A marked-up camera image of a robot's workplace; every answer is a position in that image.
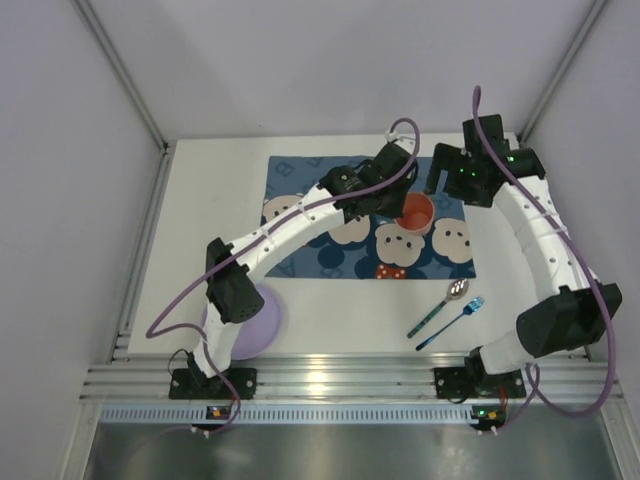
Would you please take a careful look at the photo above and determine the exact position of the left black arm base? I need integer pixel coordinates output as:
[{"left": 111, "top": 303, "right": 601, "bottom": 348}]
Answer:
[{"left": 168, "top": 353, "right": 257, "bottom": 400}]

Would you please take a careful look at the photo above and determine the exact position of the left aluminium frame post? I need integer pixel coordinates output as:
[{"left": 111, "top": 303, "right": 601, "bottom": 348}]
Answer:
[{"left": 70, "top": 0, "right": 169, "bottom": 152}]

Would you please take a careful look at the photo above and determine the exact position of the purple plastic plate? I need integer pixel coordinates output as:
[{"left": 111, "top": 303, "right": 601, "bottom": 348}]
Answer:
[{"left": 231, "top": 284, "right": 283, "bottom": 360}]

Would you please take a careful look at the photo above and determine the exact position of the blue bear print placemat cloth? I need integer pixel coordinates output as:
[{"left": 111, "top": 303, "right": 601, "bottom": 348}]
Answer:
[{"left": 261, "top": 156, "right": 476, "bottom": 280}]

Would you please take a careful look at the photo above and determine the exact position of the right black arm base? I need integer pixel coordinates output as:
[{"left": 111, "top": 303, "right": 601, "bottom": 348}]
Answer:
[{"left": 433, "top": 367, "right": 527, "bottom": 403}]

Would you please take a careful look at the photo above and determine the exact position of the perforated cable duct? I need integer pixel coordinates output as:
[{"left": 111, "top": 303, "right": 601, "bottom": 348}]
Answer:
[{"left": 100, "top": 404, "right": 504, "bottom": 425}]

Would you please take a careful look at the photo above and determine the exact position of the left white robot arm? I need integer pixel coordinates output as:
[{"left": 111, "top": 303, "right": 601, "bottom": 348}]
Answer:
[{"left": 188, "top": 137, "right": 420, "bottom": 386}]

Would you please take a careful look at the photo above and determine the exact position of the orange plastic cup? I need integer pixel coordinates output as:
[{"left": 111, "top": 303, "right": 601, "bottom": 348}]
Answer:
[{"left": 395, "top": 192, "right": 435, "bottom": 236}]

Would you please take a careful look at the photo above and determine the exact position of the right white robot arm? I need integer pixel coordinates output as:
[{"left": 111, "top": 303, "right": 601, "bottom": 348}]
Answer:
[{"left": 425, "top": 114, "right": 622, "bottom": 395}]

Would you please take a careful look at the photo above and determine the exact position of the silver spoon green handle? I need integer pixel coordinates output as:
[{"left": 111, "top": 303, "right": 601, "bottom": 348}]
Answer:
[{"left": 407, "top": 278, "right": 469, "bottom": 339}]

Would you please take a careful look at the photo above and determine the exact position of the aluminium frame post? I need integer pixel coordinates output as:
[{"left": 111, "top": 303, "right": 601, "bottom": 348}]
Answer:
[
  {"left": 70, "top": 0, "right": 169, "bottom": 152},
  {"left": 516, "top": 0, "right": 611, "bottom": 146}
]

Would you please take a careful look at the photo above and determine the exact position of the right aluminium frame post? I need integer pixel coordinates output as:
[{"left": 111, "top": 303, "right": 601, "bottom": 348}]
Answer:
[{"left": 516, "top": 0, "right": 611, "bottom": 146}]

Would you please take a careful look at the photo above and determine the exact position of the aluminium rail frame front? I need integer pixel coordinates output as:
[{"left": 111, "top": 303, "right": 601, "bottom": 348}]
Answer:
[{"left": 80, "top": 353, "right": 607, "bottom": 405}]

